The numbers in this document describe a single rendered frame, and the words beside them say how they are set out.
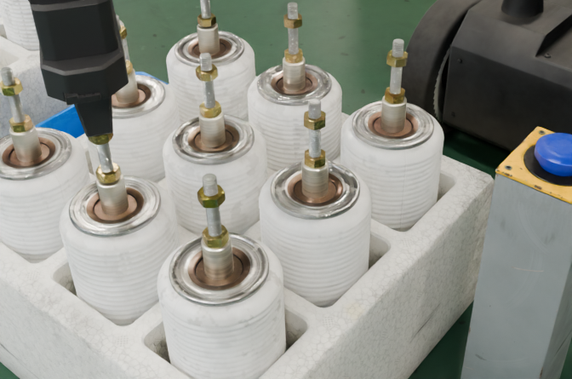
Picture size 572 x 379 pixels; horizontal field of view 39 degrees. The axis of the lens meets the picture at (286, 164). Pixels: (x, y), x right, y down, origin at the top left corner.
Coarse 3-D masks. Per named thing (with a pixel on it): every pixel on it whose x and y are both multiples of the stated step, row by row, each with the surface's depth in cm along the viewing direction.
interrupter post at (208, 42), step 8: (216, 24) 85; (200, 32) 84; (208, 32) 84; (216, 32) 85; (200, 40) 85; (208, 40) 85; (216, 40) 85; (200, 48) 86; (208, 48) 85; (216, 48) 86
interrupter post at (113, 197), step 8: (120, 176) 65; (104, 184) 64; (112, 184) 64; (120, 184) 64; (104, 192) 64; (112, 192) 64; (120, 192) 65; (104, 200) 65; (112, 200) 65; (120, 200) 65; (128, 200) 66; (104, 208) 65; (112, 208) 65; (120, 208) 65
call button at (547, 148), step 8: (544, 136) 59; (552, 136) 59; (560, 136) 59; (568, 136) 59; (536, 144) 59; (544, 144) 58; (552, 144) 58; (560, 144) 58; (568, 144) 58; (536, 152) 58; (544, 152) 58; (552, 152) 58; (560, 152) 58; (568, 152) 58; (544, 160) 58; (552, 160) 57; (560, 160) 57; (568, 160) 57; (544, 168) 58; (552, 168) 57; (560, 168) 57; (568, 168) 57
